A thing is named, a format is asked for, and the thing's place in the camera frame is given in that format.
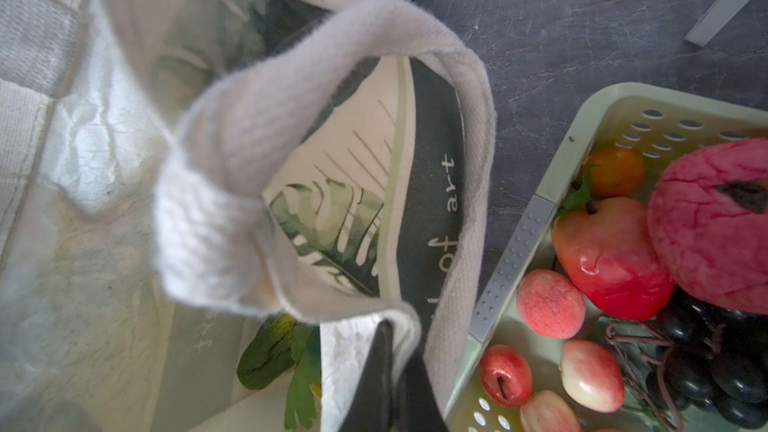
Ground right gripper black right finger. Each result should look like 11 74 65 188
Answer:
397 350 448 432

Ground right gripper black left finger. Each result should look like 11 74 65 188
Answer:
340 321 394 432

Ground green leafy vegetable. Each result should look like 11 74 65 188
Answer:
236 314 322 431

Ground cream canvas grocery bag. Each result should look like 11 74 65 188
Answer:
1 0 496 431

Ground large red apple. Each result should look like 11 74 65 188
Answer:
551 197 674 322

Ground black grape bunch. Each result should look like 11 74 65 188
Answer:
645 288 767 430

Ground small orange tangerine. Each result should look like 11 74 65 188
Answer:
581 145 646 198

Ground pink wrinkled apple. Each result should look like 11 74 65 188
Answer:
647 138 767 314

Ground green plastic fruit basket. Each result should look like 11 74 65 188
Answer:
446 82 767 431

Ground white wooden two-tier shelf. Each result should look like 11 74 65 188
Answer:
684 0 751 47

